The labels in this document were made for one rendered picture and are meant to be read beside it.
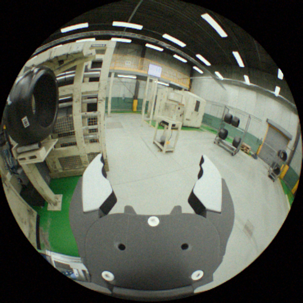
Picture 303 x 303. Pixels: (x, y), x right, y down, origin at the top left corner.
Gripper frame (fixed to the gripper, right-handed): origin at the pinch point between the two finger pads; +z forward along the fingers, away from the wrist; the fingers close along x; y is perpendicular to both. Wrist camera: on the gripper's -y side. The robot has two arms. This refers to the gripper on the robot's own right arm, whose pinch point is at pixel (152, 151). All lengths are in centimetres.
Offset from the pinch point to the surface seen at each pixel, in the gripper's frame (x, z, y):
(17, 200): -137, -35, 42
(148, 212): -3, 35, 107
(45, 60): -97, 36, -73
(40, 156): -76, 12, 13
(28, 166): -115, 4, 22
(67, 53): -75, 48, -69
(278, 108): 1035, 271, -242
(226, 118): 332, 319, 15
